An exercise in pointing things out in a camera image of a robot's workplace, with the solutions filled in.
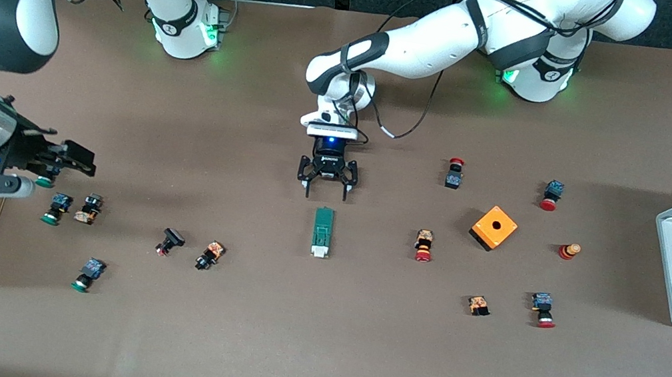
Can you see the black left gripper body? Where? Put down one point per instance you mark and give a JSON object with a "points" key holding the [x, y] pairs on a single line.
{"points": [[329, 161]]}

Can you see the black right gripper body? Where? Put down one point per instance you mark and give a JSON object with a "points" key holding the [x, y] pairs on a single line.
{"points": [[26, 153]]}

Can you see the green load switch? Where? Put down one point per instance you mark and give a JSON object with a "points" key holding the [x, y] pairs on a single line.
{"points": [[323, 227]]}

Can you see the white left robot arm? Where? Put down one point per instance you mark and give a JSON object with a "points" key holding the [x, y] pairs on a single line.
{"points": [[433, 42]]}

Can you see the red emergency stop orange block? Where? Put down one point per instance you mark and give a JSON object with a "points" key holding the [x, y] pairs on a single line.
{"points": [[425, 240]]}

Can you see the red button black block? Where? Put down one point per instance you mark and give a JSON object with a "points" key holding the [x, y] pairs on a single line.
{"points": [[453, 180]]}

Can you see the orange black contact block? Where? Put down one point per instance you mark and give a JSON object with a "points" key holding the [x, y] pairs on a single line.
{"points": [[479, 303]]}

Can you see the red mushroom push button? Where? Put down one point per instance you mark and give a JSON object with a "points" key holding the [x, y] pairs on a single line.
{"points": [[542, 301], [554, 188]]}

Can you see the red yellow button cap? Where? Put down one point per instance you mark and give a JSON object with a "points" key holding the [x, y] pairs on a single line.
{"points": [[566, 252]]}

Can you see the black selector switch orange block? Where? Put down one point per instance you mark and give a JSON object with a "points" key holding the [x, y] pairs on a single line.
{"points": [[91, 204], [213, 251]]}

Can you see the black flat square switch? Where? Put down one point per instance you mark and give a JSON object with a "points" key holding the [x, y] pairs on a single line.
{"points": [[173, 237]]}

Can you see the orange button enclosure box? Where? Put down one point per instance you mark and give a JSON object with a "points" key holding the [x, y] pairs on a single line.
{"points": [[501, 236]]}

